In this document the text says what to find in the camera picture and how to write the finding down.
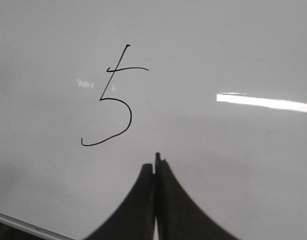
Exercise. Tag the white whiteboard with aluminium frame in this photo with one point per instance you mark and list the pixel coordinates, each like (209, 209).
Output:
(90, 90)

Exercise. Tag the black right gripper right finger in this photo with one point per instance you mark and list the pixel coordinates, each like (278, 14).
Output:
(178, 216)

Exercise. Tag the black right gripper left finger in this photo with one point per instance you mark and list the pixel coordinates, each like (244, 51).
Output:
(134, 219)

